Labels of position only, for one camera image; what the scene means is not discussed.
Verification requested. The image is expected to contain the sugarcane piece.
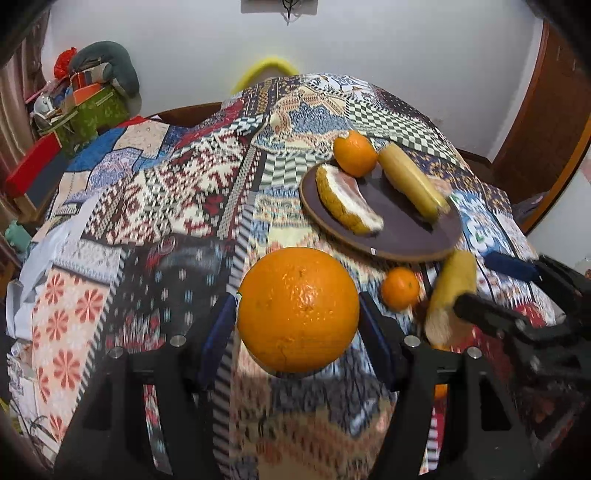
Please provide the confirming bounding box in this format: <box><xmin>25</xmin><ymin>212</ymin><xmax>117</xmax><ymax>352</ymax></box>
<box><xmin>424</xmin><ymin>250</ymin><xmax>477</xmax><ymax>349</ymax></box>
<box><xmin>378</xmin><ymin>143</ymin><xmax>451</xmax><ymax>224</ymax></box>

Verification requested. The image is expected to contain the small mandarin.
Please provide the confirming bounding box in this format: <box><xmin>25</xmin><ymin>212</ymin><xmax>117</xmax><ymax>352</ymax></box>
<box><xmin>381</xmin><ymin>267</ymin><xmax>421</xmax><ymax>312</ymax></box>
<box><xmin>435</xmin><ymin>384</ymin><xmax>448</xmax><ymax>401</ymax></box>

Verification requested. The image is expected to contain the pomelo wedge with rind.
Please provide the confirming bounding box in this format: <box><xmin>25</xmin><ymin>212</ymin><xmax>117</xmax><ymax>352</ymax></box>
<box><xmin>315</xmin><ymin>163</ymin><xmax>385</xmax><ymax>235</ymax></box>

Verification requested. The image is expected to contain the large orange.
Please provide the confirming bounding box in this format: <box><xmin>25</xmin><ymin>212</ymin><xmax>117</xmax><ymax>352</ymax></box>
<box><xmin>332</xmin><ymin>130</ymin><xmax>378</xmax><ymax>178</ymax></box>
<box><xmin>238</xmin><ymin>247</ymin><xmax>360</xmax><ymax>374</ymax></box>

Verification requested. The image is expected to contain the small mandarin front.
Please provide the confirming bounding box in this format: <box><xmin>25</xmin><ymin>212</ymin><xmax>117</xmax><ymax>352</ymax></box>
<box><xmin>435</xmin><ymin>384</ymin><xmax>448</xmax><ymax>401</ymax></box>

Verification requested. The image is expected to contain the purple ceramic plate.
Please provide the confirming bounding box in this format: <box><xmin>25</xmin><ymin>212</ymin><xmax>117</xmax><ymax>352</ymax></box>
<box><xmin>300</xmin><ymin>166</ymin><xmax>463</xmax><ymax>263</ymax></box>

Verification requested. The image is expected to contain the wooden door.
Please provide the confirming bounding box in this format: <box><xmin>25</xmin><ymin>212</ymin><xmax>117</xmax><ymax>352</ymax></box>
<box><xmin>493</xmin><ymin>22</ymin><xmax>590</xmax><ymax>233</ymax></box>

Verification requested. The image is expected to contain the patchwork patterned bedspread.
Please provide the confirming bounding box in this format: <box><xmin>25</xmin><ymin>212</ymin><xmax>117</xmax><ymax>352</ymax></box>
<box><xmin>10</xmin><ymin>74</ymin><xmax>534</xmax><ymax>479</ymax></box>

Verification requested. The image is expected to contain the red box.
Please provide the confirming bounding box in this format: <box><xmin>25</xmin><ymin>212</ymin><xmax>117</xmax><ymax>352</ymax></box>
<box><xmin>3</xmin><ymin>132</ymin><xmax>62</xmax><ymax>198</ymax></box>

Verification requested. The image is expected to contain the yellow foam tube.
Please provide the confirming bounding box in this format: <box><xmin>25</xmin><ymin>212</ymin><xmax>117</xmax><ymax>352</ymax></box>
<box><xmin>231</xmin><ymin>56</ymin><xmax>300</xmax><ymax>95</ymax></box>

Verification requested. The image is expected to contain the green storage box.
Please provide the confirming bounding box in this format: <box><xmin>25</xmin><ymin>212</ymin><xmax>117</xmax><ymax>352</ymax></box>
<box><xmin>39</xmin><ymin>86</ymin><xmax>130</xmax><ymax>156</ymax></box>

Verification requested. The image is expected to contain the red plastic bag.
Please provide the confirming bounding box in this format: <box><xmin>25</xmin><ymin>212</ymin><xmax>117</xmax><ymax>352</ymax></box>
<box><xmin>53</xmin><ymin>47</ymin><xmax>77</xmax><ymax>80</ymax></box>

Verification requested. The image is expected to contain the striped red gold curtain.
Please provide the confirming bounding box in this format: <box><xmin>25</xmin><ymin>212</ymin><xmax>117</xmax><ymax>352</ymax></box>
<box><xmin>0</xmin><ymin>8</ymin><xmax>52</xmax><ymax>232</ymax></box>

